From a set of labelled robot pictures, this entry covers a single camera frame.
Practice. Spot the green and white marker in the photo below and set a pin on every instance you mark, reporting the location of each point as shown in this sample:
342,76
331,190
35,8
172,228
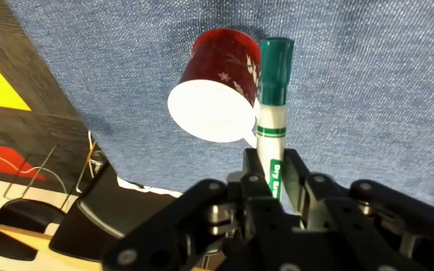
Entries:
271,121

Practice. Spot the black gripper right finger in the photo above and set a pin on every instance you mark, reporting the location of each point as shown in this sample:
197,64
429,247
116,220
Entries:
377,211

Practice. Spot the red and white mug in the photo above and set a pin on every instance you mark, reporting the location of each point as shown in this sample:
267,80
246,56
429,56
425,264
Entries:
211,107

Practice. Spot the black chair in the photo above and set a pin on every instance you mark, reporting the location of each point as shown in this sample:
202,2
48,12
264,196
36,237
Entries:
105,201

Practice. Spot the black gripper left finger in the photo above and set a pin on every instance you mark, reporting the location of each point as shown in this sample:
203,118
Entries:
202,211

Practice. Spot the blue denim cloth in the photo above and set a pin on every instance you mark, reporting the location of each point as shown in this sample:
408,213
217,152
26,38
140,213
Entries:
377,76

